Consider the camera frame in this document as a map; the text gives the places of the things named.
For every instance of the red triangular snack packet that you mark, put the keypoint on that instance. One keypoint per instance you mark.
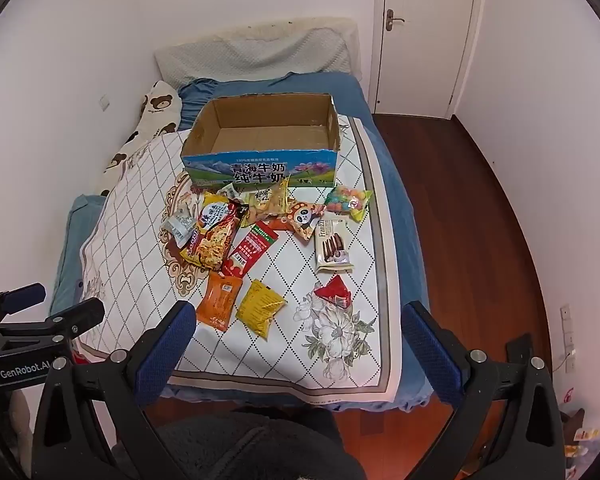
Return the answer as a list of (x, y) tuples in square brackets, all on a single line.
[(335, 291)]

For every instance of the yellow snack packet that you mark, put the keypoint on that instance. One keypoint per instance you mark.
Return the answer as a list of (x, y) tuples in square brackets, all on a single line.
[(260, 307)]

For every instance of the cardboard box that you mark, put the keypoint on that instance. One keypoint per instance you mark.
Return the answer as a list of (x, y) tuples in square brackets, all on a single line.
[(260, 170)]

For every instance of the black fleece clothing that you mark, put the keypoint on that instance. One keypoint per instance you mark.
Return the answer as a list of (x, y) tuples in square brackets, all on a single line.
[(240, 450)]

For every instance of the colourful candy bag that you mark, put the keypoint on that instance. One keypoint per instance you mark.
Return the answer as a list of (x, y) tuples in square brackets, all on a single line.
[(350, 202)]

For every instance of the pale yellow chips bag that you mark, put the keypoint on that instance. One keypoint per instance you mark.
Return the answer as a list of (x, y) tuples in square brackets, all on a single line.
[(265, 202)]

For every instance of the blue ruffled pillow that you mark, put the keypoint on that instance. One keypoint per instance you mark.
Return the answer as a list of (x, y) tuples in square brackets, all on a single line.
[(305, 85)]

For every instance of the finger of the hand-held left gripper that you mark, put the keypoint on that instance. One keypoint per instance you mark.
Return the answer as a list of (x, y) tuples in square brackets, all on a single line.
[(25, 294), (82, 314)]

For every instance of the orange panda snack packet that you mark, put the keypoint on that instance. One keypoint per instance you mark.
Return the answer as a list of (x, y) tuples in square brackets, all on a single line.
[(300, 217)]

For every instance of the bear print pillow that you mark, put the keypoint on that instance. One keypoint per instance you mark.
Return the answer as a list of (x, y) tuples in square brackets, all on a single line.
[(152, 110)]

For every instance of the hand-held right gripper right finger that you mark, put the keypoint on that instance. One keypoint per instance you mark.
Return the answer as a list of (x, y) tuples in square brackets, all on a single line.
[(430, 350)]

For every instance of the white quilted cushion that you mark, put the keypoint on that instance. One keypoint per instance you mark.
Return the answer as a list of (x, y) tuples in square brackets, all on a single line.
[(255, 50)]

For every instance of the yellow red instant noodle packet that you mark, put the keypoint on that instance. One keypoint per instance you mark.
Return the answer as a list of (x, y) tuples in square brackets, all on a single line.
[(212, 240)]

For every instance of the white floral printed blanket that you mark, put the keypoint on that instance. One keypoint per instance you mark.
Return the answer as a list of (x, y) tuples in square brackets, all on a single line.
[(130, 260)]

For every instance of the white wall outlet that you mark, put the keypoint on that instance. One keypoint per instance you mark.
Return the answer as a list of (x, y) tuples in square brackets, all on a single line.
[(105, 102)]

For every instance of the long red snack packet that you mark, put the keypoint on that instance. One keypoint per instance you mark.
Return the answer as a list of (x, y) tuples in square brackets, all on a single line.
[(247, 250)]

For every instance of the clear grey snack packet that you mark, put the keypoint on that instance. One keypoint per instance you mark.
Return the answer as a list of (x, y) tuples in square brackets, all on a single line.
[(180, 226)]

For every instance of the white wall socket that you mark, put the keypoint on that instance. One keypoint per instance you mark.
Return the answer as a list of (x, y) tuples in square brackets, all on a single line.
[(565, 312)]

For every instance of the white door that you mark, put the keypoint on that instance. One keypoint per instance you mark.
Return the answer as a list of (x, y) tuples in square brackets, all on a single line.
[(420, 60)]

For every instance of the blue bed sheet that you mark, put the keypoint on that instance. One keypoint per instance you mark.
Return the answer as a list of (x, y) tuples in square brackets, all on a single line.
[(405, 240)]

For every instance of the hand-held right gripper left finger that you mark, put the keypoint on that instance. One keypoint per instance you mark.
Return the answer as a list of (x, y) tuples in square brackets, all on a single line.
[(165, 350)]

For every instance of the white chocolate biscuit packet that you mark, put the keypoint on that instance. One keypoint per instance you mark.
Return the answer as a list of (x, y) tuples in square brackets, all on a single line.
[(332, 247)]

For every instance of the person's left forearm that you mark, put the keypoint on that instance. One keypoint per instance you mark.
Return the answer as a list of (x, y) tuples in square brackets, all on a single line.
[(17, 415)]

